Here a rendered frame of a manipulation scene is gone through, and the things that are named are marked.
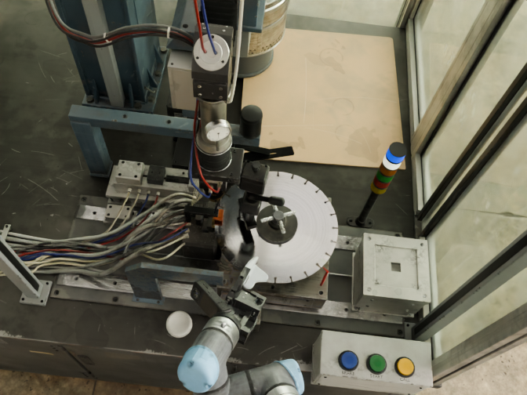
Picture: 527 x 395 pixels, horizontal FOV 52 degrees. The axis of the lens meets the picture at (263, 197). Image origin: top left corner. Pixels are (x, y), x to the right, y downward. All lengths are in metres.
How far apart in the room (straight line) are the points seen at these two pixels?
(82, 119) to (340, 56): 1.01
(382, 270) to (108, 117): 0.84
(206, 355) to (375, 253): 0.63
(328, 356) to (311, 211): 0.38
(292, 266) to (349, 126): 0.67
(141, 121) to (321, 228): 0.56
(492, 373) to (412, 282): 1.09
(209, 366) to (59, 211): 0.86
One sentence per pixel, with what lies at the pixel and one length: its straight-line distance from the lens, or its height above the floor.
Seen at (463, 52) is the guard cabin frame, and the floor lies 1.20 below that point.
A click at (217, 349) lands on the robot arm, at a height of 1.18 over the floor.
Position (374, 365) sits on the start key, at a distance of 1.40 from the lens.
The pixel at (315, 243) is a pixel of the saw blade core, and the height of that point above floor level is 0.95.
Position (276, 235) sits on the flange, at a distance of 1.41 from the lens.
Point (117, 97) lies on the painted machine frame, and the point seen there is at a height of 0.82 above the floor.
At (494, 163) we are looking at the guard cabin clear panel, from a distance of 1.32.
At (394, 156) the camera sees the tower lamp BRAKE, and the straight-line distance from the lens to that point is 1.35.
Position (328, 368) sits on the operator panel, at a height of 0.90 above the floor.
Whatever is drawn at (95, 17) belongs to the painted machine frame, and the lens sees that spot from 1.61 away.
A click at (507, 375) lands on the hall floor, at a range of 2.56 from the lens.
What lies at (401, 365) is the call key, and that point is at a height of 0.91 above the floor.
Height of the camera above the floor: 2.23
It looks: 61 degrees down
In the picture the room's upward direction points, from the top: 8 degrees clockwise
